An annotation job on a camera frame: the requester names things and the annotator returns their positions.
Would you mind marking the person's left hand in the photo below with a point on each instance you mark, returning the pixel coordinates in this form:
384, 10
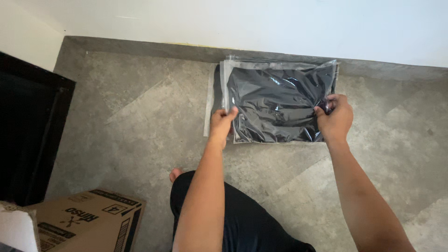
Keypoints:
219, 124

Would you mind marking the person's right hand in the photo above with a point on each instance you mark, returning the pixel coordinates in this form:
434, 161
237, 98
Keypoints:
336, 120

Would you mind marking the clear bag with black garment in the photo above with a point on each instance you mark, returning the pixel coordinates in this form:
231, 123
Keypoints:
278, 101

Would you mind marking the stack of clear packed bags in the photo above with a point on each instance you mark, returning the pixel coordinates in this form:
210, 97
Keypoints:
212, 101

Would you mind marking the person's foot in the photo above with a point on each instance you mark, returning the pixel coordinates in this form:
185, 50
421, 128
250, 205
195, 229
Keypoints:
175, 174

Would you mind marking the person's black trouser leg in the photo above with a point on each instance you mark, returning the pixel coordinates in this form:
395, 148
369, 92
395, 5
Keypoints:
245, 220

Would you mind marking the brown cardboard box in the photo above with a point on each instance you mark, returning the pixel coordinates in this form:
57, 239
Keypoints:
89, 224

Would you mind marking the white box flap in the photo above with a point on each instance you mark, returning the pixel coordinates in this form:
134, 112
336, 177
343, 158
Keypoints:
17, 229

